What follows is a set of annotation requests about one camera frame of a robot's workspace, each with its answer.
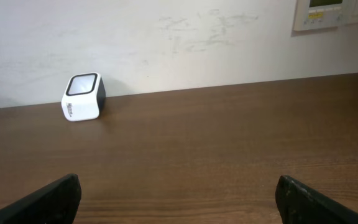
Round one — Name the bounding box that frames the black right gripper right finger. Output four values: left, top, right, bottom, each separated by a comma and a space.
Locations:
275, 175, 358, 224

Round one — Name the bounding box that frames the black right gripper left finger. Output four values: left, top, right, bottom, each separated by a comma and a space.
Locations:
0, 174, 81, 224

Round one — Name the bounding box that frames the white barcode scanner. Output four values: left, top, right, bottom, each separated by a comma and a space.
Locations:
61, 73, 106, 122

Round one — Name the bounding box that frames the beige wall control panel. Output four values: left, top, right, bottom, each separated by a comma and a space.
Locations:
293, 0, 358, 31

